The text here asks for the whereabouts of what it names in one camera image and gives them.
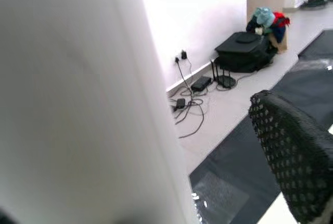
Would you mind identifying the tangled black floor cables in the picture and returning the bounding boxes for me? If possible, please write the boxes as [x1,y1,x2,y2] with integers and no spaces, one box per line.
[168,57,251,140]

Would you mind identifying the black round floor device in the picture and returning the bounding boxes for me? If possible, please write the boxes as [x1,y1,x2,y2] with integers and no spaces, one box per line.
[301,0,332,9]

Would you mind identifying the black power adapter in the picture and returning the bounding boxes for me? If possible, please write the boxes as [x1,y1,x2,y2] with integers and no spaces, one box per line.
[191,76,212,93]

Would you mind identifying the white plastic table leg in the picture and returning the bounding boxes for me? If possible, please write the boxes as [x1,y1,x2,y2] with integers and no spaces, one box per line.
[0,0,198,224]

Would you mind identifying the clear plastic bag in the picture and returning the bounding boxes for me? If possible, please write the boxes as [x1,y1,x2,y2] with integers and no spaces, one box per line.
[296,57,333,74]
[191,171,251,224]

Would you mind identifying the black case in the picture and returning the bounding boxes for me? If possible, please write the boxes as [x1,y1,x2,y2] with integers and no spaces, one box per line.
[214,31,278,74]

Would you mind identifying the black tablecloth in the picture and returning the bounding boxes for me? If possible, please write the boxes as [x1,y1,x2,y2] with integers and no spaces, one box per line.
[189,28,333,224]

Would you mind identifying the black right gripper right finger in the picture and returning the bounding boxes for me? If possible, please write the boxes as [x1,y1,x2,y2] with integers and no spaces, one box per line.
[248,90,333,224]

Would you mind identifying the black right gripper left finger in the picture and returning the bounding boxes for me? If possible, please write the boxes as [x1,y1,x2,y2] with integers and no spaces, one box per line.
[0,206,19,224]

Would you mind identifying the black wall charger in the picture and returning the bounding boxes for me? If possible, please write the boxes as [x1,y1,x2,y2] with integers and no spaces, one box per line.
[174,49,188,64]

